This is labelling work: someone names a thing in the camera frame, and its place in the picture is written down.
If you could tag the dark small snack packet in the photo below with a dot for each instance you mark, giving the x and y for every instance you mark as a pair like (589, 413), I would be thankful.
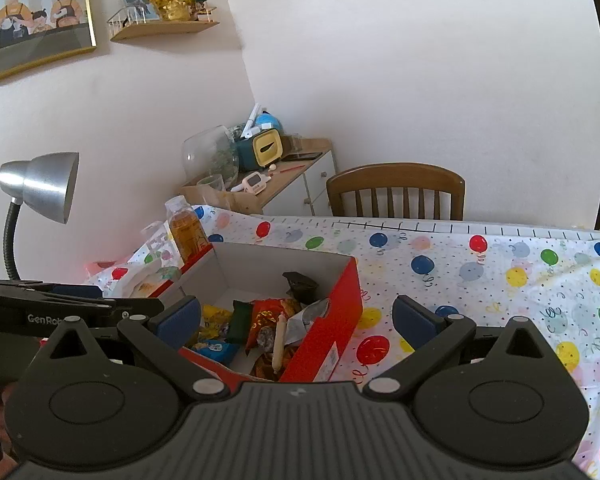
(302, 288)

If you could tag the blue cookie packet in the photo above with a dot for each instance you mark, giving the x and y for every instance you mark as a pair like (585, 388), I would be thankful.
(217, 350)

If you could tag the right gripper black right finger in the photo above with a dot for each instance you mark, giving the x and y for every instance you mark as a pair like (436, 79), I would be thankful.
(438, 341)

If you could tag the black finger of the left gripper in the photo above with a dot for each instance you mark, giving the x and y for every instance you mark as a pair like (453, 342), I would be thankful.
(81, 291)
(29, 311)

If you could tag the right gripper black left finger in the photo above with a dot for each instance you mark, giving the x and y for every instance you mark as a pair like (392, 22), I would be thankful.
(157, 341)

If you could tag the person's left hand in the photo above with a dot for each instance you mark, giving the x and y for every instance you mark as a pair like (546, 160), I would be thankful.
(7, 463)

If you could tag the teal yellow tissue box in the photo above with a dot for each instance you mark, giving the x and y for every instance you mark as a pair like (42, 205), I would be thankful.
(262, 148)

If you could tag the white pink toy phone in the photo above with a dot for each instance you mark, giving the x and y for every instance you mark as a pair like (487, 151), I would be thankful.
(254, 183)

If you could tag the green snack bar packet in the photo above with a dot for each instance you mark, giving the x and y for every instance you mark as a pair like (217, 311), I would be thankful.
(239, 322)

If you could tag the wooden chair far side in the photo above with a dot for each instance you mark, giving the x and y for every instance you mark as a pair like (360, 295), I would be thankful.
(406, 190)

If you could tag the brown snack packet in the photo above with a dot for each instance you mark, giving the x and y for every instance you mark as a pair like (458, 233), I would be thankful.
(263, 367)

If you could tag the white side cabinet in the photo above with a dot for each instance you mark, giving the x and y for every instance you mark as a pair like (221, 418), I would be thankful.
(297, 187)

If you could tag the red cardboard box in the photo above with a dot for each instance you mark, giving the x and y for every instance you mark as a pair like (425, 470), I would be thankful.
(229, 271)

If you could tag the balloon pattern tablecloth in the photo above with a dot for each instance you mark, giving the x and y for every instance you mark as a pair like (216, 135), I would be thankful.
(489, 273)

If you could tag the framed family picture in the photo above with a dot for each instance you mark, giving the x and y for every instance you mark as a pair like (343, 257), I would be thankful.
(37, 32)

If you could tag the clear drinking glass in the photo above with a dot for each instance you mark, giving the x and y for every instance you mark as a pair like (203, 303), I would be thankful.
(160, 245)

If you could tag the sausage stick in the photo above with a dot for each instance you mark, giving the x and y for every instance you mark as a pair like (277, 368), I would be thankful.
(278, 348)

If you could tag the red snack bag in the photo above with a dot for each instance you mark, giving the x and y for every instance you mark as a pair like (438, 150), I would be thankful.
(266, 312)

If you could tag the wooden wall shelf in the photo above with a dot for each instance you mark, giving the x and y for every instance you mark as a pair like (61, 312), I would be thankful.
(129, 23)

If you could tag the yellow m&m's packet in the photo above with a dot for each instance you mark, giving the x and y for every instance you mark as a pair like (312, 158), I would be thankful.
(214, 323)

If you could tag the silver foil snack bag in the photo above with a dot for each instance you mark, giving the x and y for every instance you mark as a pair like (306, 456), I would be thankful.
(298, 325)

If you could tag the glass fishbowl vase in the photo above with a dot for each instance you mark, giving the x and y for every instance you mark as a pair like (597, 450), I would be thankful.
(212, 151)

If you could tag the amber drink bottle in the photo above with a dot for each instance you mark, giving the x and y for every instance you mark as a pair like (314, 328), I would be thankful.
(185, 228)

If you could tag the silver desk lamp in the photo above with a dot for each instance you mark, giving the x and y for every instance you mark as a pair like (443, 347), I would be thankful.
(46, 185)

